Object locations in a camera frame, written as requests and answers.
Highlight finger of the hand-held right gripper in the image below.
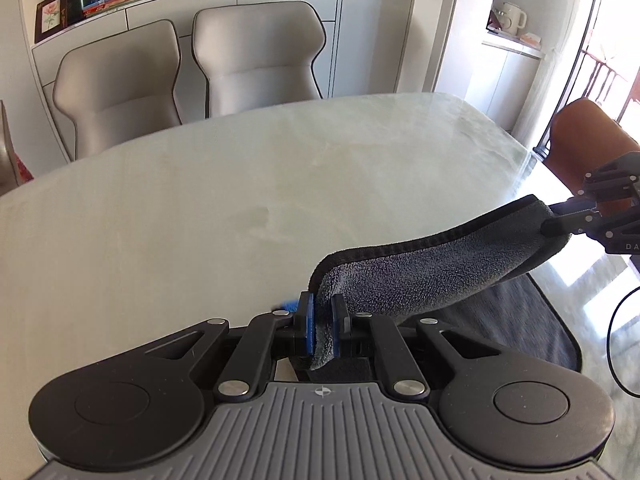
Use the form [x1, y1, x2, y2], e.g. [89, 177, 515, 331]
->
[548, 191, 599, 213]
[542, 209, 602, 239]

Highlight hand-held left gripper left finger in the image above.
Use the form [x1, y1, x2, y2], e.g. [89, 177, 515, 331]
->
[150, 293, 316, 404]

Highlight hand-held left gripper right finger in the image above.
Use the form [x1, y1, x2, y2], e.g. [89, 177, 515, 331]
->
[330, 294, 489, 404]

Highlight grey towel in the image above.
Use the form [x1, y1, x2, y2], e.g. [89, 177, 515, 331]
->
[299, 194, 584, 374]

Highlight brown leather chair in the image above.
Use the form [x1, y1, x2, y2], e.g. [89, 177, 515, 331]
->
[534, 98, 640, 217]

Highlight balcony railing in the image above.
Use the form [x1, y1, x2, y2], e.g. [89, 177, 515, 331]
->
[580, 47, 632, 123]

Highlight white side cabinet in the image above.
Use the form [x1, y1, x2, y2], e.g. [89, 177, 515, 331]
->
[462, 35, 546, 133]

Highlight white electric kettle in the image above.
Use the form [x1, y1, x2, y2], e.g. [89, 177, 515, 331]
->
[493, 2, 529, 37]

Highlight beige dining chair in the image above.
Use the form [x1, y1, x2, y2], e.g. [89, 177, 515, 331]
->
[52, 19, 183, 162]
[0, 100, 35, 192]
[191, 1, 326, 120]

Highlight stack of colourful books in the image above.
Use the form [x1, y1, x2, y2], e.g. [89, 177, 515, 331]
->
[81, 0, 153, 19]

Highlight black cable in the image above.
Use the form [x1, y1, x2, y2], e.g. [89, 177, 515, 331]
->
[606, 285, 640, 395]

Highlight flower picture frame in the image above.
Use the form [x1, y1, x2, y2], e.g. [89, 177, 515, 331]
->
[34, 0, 69, 44]

